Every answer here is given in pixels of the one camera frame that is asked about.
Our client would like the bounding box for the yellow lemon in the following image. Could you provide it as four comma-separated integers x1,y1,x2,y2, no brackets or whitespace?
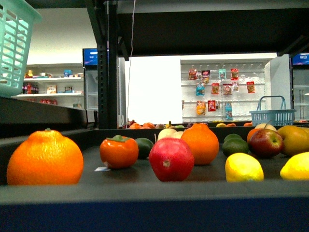
225,153,264,182

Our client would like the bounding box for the teal plastic shopping basket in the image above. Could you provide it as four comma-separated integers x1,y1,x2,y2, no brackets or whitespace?
0,0,42,98

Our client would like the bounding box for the white grocery shelf left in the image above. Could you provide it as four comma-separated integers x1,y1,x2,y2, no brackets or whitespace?
14,63,84,109

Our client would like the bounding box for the yellow lemon right edge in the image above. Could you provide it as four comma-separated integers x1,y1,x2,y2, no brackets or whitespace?
280,152,309,180

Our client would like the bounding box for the pale yellow apple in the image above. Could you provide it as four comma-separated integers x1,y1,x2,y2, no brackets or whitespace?
157,128,183,141

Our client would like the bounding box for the red apple front centre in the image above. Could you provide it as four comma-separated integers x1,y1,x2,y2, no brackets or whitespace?
149,137,195,182

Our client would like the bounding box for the orange persimmon green leaf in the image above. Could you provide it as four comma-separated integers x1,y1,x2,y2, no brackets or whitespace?
99,135,139,169

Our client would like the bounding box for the orange tangerine centre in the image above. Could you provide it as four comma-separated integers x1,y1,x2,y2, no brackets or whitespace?
181,123,219,165

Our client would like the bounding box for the white snack display rack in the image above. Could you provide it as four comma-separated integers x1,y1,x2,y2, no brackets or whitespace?
180,58,271,123

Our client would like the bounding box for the dark green lime right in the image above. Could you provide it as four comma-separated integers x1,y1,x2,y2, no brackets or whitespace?
222,138,249,157

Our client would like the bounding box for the red apple with stem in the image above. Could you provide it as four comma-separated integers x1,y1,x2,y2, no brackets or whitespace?
248,129,283,159

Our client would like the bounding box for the blue basket in background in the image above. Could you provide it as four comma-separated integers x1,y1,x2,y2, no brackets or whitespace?
249,95,296,126

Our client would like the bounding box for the large orange front left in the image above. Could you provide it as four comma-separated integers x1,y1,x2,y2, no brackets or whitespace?
6,129,84,185

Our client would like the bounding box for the yellow orange mango fruit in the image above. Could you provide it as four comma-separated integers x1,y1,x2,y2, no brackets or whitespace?
277,125,309,157

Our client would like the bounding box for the black metal shelf frame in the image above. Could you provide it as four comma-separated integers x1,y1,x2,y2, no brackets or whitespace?
0,0,309,232

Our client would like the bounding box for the white hanging cable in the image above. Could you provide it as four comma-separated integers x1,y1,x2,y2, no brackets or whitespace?
126,0,137,121

